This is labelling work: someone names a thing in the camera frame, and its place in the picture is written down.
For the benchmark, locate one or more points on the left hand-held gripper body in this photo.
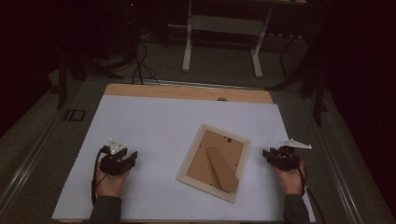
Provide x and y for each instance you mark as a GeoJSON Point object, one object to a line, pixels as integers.
{"type": "Point", "coordinates": [113, 163]}

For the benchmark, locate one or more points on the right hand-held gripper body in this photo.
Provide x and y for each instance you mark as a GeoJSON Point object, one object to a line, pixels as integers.
{"type": "Point", "coordinates": [286, 160]}

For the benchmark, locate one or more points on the wooden picture frame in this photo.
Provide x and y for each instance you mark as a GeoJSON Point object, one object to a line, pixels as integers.
{"type": "Point", "coordinates": [218, 146]}

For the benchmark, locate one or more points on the person's left hand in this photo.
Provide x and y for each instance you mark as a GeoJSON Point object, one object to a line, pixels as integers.
{"type": "Point", "coordinates": [109, 185]}

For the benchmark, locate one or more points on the person's right hand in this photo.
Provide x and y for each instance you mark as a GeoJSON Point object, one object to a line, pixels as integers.
{"type": "Point", "coordinates": [292, 182]}

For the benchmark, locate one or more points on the white table mat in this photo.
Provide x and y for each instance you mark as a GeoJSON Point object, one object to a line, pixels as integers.
{"type": "Point", "coordinates": [155, 124]}

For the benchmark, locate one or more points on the black metal stand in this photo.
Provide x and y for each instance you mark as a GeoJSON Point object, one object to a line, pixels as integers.
{"type": "Point", "coordinates": [62, 81]}
{"type": "Point", "coordinates": [318, 93]}

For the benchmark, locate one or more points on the metal rail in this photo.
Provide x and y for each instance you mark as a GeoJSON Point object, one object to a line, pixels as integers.
{"type": "Point", "coordinates": [199, 84]}
{"type": "Point", "coordinates": [25, 171]}
{"type": "Point", "coordinates": [337, 174]}

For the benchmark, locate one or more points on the black floor bracket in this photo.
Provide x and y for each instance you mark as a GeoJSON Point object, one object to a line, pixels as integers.
{"type": "Point", "coordinates": [74, 115]}

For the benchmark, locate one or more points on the white metal desk frame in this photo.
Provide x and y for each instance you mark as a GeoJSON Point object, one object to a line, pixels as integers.
{"type": "Point", "coordinates": [227, 25]}

